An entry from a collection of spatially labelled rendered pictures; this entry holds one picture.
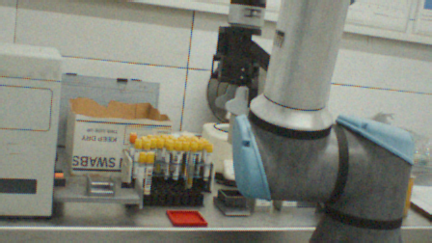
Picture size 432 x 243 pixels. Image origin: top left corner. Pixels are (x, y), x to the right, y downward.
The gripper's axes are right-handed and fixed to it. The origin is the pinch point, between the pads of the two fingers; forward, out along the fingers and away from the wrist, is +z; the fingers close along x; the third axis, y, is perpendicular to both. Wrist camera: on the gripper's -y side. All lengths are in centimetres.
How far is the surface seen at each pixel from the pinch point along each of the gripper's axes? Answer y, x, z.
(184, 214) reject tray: 11.6, 4.6, 18.9
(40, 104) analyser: 41.3, 8.3, -2.1
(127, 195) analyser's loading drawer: 23.7, 4.7, 15.1
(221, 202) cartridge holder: 2.5, 0.4, 17.4
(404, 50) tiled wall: -82, -58, -22
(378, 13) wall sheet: -68, -57, -33
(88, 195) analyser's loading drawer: 31.4, 6.1, 14.9
